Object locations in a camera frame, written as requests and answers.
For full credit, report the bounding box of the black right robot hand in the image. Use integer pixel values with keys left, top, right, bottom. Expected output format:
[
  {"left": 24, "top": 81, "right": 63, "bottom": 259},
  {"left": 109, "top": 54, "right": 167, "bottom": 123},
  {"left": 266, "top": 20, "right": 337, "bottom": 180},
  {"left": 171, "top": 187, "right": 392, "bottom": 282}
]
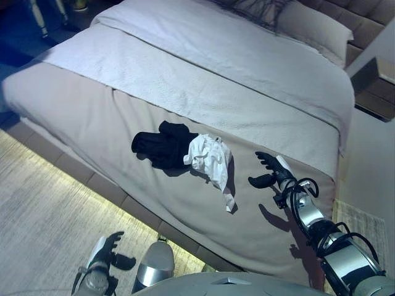
[{"left": 247, "top": 150, "right": 294, "bottom": 191}]

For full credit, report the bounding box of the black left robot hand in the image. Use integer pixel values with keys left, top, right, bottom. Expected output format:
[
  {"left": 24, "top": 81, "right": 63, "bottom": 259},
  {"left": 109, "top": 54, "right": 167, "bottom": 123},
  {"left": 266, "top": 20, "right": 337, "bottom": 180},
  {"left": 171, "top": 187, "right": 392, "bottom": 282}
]
[{"left": 88, "top": 231, "right": 137, "bottom": 279}]

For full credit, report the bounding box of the white garment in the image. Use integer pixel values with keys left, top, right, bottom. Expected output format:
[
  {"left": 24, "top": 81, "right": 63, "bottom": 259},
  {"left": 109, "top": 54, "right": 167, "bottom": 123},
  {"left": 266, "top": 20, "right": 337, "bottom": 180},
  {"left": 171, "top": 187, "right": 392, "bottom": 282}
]
[{"left": 182, "top": 133, "right": 239, "bottom": 214}]

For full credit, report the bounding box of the black garment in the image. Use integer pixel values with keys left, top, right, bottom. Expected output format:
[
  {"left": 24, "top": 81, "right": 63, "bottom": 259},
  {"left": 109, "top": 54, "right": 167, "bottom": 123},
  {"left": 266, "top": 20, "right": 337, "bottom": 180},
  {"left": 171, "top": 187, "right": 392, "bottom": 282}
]
[{"left": 131, "top": 120, "right": 199, "bottom": 171}]

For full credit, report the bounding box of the beige bed cover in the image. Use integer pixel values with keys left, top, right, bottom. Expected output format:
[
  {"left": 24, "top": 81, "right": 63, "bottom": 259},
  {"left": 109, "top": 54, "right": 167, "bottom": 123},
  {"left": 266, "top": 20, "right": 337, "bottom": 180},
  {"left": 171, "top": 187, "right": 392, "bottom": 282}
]
[{"left": 1, "top": 62, "right": 338, "bottom": 291}]

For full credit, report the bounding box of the grey robot torso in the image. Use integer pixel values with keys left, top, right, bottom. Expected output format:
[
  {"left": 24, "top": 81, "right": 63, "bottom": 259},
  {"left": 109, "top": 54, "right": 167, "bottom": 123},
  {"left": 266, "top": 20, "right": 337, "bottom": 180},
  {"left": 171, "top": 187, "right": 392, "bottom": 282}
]
[{"left": 131, "top": 271, "right": 325, "bottom": 296}]

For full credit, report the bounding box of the white textured blanket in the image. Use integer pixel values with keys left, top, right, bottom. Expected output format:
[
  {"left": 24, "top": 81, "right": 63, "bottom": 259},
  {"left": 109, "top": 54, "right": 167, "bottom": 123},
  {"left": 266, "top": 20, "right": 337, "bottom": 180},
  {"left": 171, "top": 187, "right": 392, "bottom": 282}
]
[{"left": 41, "top": 28, "right": 347, "bottom": 155}]

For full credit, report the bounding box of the brown wooden nightstand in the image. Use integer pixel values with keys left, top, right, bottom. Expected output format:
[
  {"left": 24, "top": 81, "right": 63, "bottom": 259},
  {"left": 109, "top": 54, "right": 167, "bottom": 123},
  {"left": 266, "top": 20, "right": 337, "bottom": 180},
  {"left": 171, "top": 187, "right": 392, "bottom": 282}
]
[{"left": 349, "top": 57, "right": 395, "bottom": 123}]

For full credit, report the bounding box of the white duvet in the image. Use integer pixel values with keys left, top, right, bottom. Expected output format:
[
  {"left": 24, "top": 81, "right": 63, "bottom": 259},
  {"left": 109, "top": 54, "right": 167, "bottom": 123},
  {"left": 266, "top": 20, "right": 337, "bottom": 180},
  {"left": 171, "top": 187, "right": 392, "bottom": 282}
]
[{"left": 90, "top": 0, "right": 355, "bottom": 147}]

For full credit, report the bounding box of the beige pillow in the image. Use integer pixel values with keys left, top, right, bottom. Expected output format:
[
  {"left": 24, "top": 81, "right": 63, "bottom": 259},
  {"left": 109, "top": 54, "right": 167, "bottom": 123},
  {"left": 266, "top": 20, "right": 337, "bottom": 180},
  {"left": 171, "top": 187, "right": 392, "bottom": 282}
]
[{"left": 276, "top": 1, "right": 355, "bottom": 68}]

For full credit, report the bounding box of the patterned grey cushion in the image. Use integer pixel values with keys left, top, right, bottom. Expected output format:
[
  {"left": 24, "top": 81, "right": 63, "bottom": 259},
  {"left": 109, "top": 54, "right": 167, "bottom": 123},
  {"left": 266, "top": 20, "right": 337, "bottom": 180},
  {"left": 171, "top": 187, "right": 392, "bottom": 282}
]
[{"left": 212, "top": 0, "right": 297, "bottom": 32}]

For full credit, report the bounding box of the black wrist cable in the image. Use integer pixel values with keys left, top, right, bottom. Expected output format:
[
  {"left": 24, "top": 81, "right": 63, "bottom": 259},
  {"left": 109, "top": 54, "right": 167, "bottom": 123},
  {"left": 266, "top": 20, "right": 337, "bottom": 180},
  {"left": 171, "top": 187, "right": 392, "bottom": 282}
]
[{"left": 275, "top": 177, "right": 382, "bottom": 275}]

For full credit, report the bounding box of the brown upholstered bed frame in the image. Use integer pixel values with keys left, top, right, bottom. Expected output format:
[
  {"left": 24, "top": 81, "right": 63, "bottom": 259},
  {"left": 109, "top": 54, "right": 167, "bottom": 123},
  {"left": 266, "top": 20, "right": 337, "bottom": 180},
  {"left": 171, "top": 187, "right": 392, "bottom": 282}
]
[{"left": 0, "top": 0, "right": 395, "bottom": 274}]

